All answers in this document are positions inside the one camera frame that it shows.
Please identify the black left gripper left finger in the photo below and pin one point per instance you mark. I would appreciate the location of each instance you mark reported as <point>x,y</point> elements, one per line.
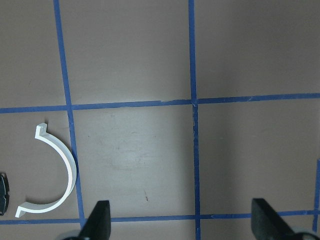
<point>98,225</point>

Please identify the black brake pad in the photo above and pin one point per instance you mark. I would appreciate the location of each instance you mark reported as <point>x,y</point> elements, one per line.
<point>4,193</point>

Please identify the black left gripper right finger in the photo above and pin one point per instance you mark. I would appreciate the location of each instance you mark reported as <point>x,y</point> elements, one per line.
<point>266,224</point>

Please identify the white semicircular plastic clamp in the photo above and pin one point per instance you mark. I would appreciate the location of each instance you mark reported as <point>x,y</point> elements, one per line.
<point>42,135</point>

